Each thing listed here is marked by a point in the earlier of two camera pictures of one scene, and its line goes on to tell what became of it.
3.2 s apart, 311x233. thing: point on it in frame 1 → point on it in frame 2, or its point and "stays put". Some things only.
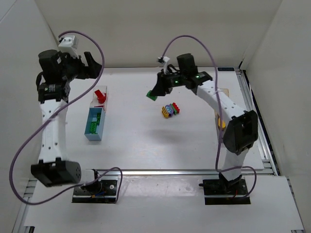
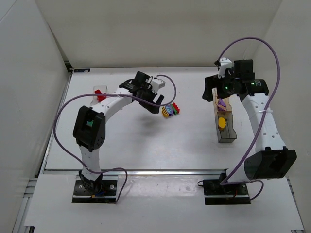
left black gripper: x=82 y=69 → x=147 y=97
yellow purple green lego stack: x=170 y=109 stays put
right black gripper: x=164 y=81 → x=215 y=82
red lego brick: x=101 y=96 stays put
